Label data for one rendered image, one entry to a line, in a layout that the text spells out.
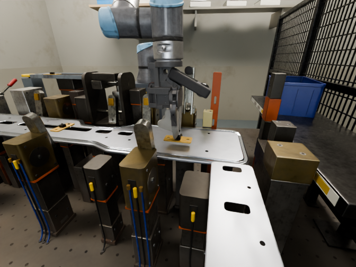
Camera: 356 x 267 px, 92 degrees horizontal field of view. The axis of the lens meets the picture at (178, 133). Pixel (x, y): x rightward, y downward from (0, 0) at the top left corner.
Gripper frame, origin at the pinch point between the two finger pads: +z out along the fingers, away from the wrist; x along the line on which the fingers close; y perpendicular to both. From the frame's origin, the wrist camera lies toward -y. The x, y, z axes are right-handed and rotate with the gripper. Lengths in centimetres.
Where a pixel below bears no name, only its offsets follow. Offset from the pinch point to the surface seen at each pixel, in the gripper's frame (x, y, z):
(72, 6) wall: -292, 261, -112
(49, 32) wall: -275, 312, -71
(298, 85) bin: -29, -41, -11
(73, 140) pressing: 3.5, 34.6, 3.6
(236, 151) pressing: 0.2, -17.1, 4.2
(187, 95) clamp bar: -19.8, 0.2, -7.6
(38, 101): -18, 70, -3
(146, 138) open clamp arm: 12.8, 4.6, -4.0
